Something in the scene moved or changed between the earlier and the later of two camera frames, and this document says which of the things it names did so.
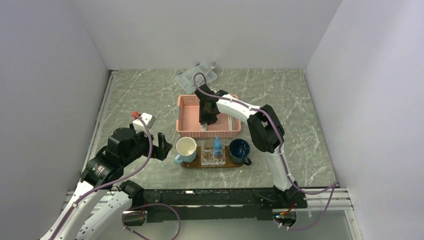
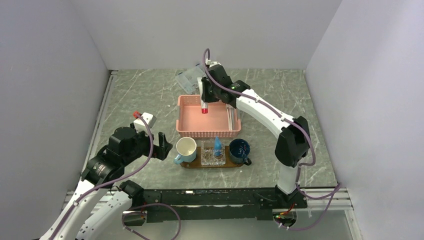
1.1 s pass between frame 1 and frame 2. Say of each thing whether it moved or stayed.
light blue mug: stayed
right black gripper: moved
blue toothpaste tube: stayed
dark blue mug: stayed
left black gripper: stayed
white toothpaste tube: moved
